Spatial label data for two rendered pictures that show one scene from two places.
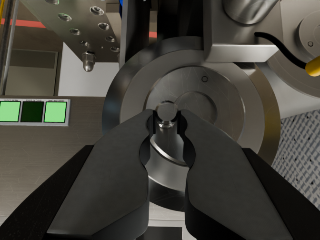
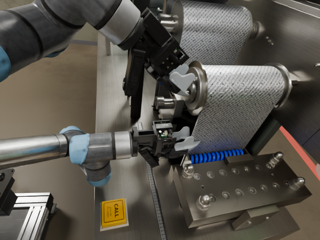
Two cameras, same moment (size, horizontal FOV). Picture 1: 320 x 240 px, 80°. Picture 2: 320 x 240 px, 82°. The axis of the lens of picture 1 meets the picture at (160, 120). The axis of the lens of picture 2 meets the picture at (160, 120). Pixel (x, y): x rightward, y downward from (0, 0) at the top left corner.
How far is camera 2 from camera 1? 44 cm
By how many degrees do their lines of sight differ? 70
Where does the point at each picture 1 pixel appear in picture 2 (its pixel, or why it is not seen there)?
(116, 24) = (235, 158)
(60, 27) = (265, 196)
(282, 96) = not seen: hidden behind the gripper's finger
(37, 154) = not seen: outside the picture
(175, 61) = (188, 105)
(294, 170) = (217, 45)
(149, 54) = (192, 112)
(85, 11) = (239, 177)
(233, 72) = not seen: hidden behind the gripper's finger
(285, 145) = (218, 56)
